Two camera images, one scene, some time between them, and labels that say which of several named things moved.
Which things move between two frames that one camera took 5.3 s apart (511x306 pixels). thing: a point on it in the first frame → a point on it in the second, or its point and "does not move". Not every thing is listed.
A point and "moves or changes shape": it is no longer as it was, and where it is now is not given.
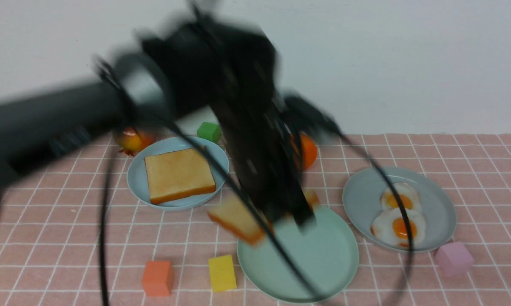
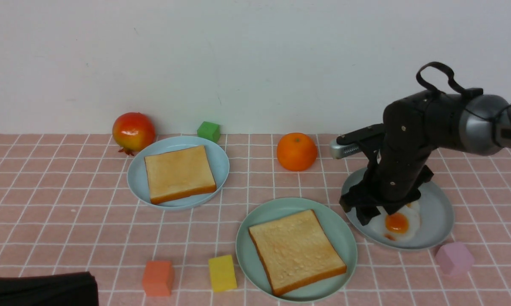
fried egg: x=390 y=225 moves or changes shape
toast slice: x=178 y=174 does not move
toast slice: x=236 y=218 → x=296 y=252
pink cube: x=454 y=259 does not move
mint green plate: x=327 y=253 does not move
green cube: x=209 y=131 does not move
